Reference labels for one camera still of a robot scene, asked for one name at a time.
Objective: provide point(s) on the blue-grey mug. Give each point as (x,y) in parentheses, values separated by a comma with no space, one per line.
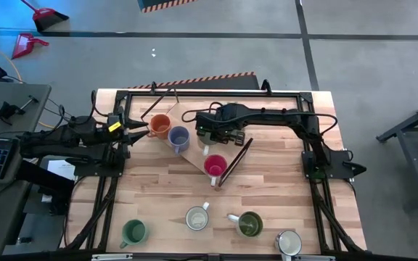
(179,139)

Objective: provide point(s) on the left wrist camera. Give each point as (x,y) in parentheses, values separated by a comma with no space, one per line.
(114,117)

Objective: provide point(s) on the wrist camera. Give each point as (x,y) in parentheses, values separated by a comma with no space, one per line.
(204,121)
(114,117)

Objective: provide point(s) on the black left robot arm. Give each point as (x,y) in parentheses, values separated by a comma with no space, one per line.
(49,139)

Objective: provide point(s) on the white mug olive interior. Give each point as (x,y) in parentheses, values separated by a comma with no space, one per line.
(249,224)

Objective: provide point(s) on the black metal table frame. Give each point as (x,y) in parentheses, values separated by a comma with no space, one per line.
(274,94)

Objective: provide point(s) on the red dustpan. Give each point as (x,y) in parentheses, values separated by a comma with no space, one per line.
(25,45)

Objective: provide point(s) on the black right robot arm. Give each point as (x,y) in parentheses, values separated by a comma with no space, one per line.
(278,115)

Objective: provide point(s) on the red broom black bristles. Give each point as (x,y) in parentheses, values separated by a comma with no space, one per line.
(47,18)

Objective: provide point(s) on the black and grey cart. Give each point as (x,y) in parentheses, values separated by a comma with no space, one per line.
(408,124)

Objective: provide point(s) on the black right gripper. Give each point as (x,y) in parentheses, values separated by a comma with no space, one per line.
(238,138)

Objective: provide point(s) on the white mug blue floral print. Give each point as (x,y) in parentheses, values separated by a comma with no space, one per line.
(289,243)

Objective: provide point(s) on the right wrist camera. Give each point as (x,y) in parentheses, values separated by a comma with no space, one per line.
(204,121)

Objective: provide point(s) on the cream mug with green inside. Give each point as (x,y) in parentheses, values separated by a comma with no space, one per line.
(196,218)

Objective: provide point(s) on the white paper sheet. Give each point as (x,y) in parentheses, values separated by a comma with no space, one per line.
(62,168)

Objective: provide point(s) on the orange mug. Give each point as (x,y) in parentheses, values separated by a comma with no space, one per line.
(160,127)

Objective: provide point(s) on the hazard-striped black platform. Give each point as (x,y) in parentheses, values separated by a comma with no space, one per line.
(230,82)

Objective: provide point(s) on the white scrap on floor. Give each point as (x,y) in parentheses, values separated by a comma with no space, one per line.
(153,52)

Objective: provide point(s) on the yellow label tag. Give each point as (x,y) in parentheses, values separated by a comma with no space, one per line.
(114,127)

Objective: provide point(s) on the silver metal bracket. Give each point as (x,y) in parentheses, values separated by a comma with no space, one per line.
(314,258)
(111,256)

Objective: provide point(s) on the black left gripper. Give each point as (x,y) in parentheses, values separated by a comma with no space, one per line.
(122,137)

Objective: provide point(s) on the black desk-side mount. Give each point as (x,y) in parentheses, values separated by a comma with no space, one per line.
(45,183)

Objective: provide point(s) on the hazard-striped black mat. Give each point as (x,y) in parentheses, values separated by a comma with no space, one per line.
(158,3)

